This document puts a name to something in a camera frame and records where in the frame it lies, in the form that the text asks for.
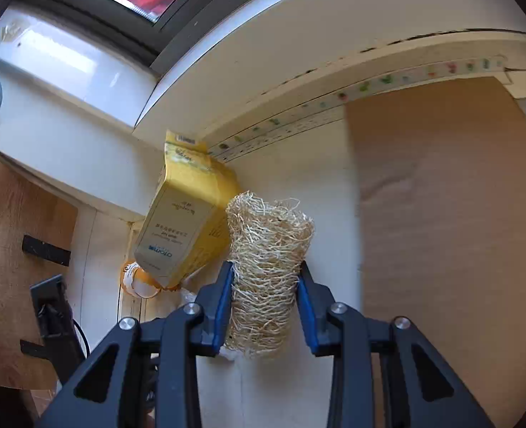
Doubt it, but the tan loofah sponge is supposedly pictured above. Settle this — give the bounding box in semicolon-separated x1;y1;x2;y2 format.
224;191;316;358

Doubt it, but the large brown board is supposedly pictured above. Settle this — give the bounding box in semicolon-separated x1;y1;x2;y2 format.
343;76;526;428

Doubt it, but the white plastic scrap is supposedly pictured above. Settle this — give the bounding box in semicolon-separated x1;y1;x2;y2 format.
179;287;202;309

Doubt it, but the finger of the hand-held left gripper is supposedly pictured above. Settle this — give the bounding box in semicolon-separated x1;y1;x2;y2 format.
29;274;88;385

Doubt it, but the printed sealing tape strip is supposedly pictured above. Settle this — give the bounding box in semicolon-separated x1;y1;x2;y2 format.
216;56;513;162

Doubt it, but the black cable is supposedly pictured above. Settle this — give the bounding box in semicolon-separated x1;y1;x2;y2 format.
69;319;90;360

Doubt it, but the pale yellow carton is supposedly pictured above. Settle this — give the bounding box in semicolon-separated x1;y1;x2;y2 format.
128;128;241;290

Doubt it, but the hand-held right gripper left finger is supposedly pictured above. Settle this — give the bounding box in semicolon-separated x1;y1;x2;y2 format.
36;260;236;428

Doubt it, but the orange white cup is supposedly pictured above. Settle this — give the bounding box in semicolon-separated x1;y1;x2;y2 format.
119;261;164;299

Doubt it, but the light wooden panel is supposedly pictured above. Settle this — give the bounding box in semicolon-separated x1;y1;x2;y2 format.
0;147;79;391

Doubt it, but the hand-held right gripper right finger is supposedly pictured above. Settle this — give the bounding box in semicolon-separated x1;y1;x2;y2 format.
296;261;496;428

